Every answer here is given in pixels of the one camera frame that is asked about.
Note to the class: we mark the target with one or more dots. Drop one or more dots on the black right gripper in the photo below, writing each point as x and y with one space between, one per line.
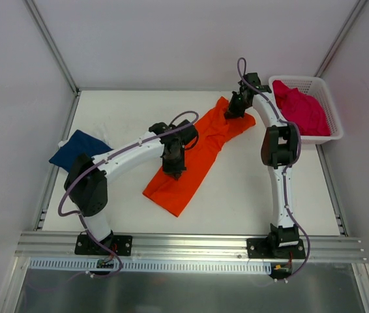
233 111

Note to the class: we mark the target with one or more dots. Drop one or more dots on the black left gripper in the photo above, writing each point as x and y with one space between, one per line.
174 166

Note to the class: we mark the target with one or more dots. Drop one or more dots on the orange t shirt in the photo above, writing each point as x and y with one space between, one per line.
214 132

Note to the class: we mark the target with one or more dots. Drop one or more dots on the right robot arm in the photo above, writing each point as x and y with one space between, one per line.
279 152

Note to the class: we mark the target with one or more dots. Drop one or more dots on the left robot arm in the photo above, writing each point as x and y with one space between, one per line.
87 182

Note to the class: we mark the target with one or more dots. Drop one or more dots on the magenta t shirt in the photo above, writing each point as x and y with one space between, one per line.
304 110

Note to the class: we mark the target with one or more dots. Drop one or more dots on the white plastic basket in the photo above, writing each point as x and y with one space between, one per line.
317 88

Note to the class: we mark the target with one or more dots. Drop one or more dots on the folded navy blue t shirt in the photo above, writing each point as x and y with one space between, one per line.
79 143

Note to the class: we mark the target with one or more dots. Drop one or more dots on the folded white t shirt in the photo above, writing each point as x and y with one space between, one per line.
99 132

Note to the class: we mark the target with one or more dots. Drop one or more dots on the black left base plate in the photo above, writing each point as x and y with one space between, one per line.
119 244

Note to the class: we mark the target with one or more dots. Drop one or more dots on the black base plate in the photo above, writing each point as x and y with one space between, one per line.
119 244
261 248

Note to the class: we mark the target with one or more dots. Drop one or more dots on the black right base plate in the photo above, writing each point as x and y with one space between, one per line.
261 248

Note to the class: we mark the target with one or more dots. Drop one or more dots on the aluminium front rail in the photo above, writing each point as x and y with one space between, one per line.
322 249

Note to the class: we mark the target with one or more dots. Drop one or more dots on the white slotted cable duct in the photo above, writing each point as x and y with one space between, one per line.
152 266

